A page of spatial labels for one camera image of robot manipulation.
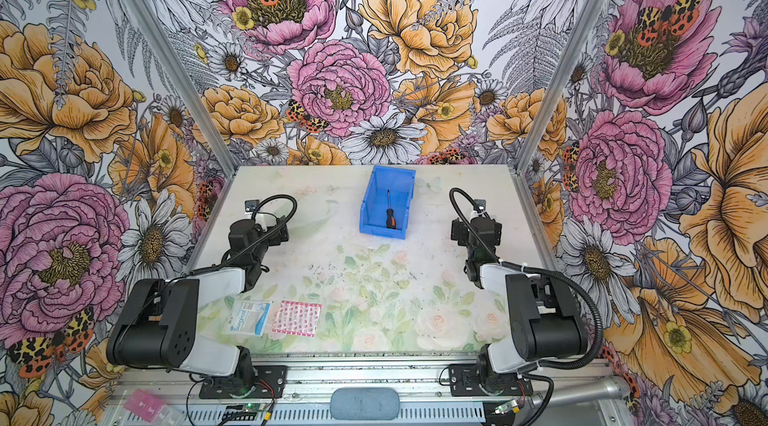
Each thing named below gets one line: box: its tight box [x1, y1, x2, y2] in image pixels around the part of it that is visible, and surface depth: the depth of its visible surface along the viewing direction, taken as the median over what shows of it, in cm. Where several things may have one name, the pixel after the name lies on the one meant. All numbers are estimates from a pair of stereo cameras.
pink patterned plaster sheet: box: [272, 300, 322, 338], surface depth 87 cm
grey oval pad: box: [330, 388, 401, 421], surface depth 70 cm
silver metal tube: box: [531, 376, 631, 409], surface depth 72 cm
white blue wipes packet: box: [222, 300, 273, 337], surface depth 86 cm
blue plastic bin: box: [386, 166, 416, 240], surface depth 114 cm
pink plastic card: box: [124, 388, 166, 423], surface depth 72 cm
